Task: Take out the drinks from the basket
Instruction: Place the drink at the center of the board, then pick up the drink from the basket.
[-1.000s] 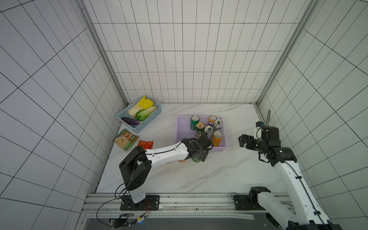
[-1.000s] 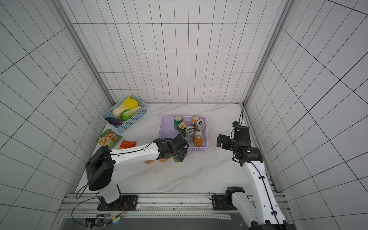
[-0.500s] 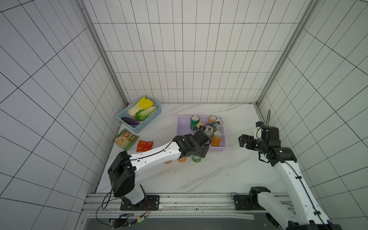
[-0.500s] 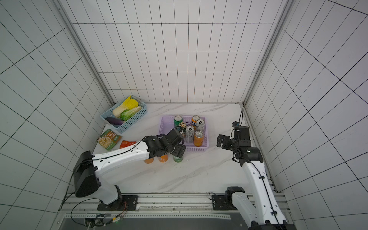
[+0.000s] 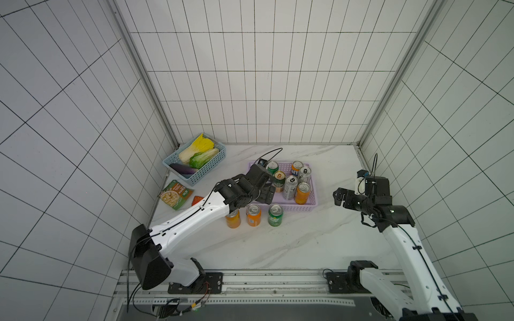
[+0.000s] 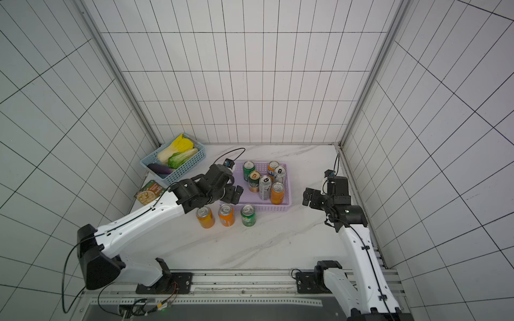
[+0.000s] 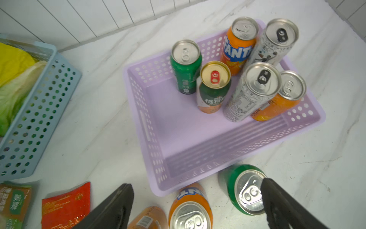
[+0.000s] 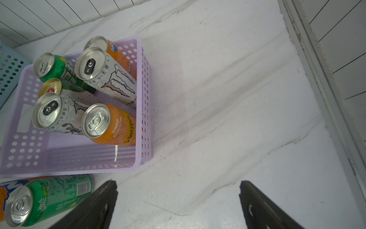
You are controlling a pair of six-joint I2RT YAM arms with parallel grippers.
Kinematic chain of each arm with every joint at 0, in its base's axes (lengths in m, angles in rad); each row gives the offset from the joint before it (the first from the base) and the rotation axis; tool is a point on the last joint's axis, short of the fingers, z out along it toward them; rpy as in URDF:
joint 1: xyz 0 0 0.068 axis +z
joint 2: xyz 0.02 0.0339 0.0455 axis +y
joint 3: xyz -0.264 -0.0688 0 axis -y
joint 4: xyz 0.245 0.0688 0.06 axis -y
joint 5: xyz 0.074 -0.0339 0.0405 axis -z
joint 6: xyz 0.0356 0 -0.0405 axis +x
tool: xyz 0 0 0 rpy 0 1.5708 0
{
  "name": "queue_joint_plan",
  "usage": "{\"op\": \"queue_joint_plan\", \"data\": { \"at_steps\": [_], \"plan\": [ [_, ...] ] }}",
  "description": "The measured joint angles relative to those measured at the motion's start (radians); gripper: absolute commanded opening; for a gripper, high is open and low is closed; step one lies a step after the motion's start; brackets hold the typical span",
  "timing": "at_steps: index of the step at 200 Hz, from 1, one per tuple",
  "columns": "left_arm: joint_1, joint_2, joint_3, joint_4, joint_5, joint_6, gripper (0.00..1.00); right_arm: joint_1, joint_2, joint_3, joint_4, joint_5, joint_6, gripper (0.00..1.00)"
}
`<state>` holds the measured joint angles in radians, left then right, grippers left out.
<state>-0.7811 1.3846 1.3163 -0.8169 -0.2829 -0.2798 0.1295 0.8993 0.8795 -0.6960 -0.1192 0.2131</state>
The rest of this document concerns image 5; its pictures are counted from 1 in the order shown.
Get green Sprite can small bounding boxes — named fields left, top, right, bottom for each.
left=268, top=204, right=284, bottom=227

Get orange Fanta can front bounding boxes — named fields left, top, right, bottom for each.
left=246, top=204, right=262, bottom=227

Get orange fanta can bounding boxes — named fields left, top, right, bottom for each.
left=246, top=204, right=262, bottom=227
left=290, top=160, right=304, bottom=177

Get white Monster can front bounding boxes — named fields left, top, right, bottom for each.
left=282, top=175, right=298, bottom=200

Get white monster can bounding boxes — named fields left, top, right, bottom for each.
left=298, top=166, right=312, bottom=183
left=282, top=175, right=298, bottom=200

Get orange Schweppes can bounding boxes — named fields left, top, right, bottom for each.
left=294, top=183, right=311, bottom=205

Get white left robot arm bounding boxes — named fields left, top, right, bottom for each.
left=128, top=164, right=275, bottom=293

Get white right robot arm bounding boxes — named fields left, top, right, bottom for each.
left=325, top=176, right=477, bottom=320

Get purple perforated plastic basket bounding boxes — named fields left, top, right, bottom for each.
left=252, top=160, right=317, bottom=211

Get gold top green can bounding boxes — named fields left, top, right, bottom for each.
left=273, top=171, right=286, bottom=193

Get green can rear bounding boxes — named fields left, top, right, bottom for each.
left=266, top=160, right=279, bottom=176

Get red snack packet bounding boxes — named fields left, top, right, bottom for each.
left=191, top=196, right=203, bottom=206

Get green toy lettuce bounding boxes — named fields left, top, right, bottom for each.
left=189, top=148, right=220, bottom=169

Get yellow toy cabbage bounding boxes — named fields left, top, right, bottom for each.
left=179, top=134, right=214, bottom=164

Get purple toy eggplant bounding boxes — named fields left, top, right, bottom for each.
left=169, top=163, right=198, bottom=176

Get green food packet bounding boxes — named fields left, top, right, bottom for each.
left=159, top=180, right=194, bottom=211

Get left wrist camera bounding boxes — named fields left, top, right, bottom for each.
left=256, top=158, right=269, bottom=169

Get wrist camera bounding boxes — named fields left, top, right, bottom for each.
left=256, top=158, right=269, bottom=169
left=355, top=169, right=369, bottom=195

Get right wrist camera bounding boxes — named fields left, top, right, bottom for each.
left=355, top=169, right=369, bottom=195

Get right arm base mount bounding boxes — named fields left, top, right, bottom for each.
left=322, top=260, right=378, bottom=294

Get aluminium rail frame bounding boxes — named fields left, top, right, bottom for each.
left=114, top=268, right=436, bottom=308

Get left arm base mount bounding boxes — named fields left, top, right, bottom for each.
left=167, top=258, right=224, bottom=295

